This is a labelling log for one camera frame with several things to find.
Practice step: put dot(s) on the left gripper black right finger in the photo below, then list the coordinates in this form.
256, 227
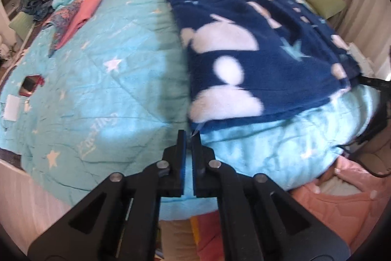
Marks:
259, 220

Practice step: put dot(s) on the folded pink cloth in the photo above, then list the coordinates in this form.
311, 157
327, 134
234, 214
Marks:
85, 12

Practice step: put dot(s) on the white power strip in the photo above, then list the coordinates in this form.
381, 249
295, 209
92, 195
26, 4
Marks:
363, 62

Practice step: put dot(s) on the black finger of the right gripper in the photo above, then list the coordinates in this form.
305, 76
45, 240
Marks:
378, 84

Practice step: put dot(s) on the red smartphone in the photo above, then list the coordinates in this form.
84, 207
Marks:
30, 84

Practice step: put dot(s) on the white card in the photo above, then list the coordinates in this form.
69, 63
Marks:
11, 109

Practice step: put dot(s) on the folded floral cloth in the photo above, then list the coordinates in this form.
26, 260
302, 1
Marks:
60, 21

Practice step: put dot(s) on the navy fleece star pajama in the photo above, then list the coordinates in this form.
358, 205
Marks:
259, 61

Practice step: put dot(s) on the blue clothes pile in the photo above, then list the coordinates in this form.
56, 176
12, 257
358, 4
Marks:
38, 9

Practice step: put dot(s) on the light blue star quilt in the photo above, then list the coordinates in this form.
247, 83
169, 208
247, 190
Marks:
116, 95

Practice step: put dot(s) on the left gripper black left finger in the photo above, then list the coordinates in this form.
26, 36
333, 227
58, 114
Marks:
118, 219

